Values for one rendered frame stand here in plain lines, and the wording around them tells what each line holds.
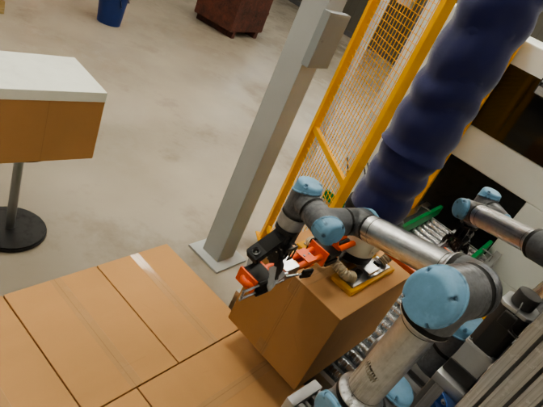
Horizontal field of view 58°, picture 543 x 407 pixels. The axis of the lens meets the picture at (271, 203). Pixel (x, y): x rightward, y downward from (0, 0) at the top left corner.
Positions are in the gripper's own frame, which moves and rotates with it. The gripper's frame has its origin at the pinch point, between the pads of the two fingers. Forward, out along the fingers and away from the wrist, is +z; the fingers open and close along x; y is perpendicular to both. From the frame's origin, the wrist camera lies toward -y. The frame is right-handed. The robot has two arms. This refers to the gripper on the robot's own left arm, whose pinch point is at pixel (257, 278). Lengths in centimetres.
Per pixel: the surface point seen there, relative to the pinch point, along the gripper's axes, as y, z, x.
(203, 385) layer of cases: 10, 66, 5
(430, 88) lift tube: 48, -63, 2
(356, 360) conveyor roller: 85, 65, -23
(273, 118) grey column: 118, 9, 99
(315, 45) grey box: 115, -39, 92
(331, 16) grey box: 117, -55, 91
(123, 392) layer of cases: -17, 67, 17
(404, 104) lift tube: 51, -54, 8
